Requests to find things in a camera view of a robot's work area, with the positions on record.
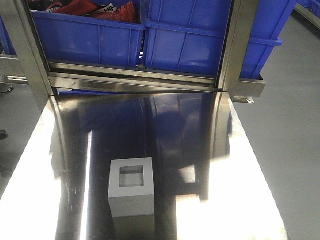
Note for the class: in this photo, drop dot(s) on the blue bin with red items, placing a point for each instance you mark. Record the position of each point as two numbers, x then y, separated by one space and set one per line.
84 39

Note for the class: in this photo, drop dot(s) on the red black packaged items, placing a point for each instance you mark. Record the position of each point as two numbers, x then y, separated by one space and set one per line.
87 8

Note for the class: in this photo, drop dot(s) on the blue bin on table shelf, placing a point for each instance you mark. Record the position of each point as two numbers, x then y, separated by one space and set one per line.
188 35

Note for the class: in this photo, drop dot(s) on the gray hollow cube base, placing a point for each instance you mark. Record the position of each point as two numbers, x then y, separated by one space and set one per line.
131 190

